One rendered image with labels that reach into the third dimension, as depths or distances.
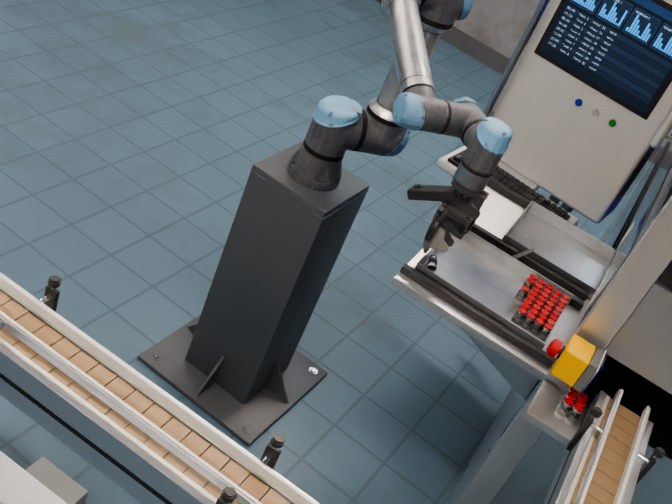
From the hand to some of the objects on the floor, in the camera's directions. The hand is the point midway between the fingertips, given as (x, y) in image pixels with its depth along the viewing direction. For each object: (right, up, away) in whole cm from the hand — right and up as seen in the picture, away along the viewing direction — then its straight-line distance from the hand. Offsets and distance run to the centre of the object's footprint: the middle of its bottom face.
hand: (424, 246), depth 201 cm
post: (-1, -96, +36) cm, 102 cm away
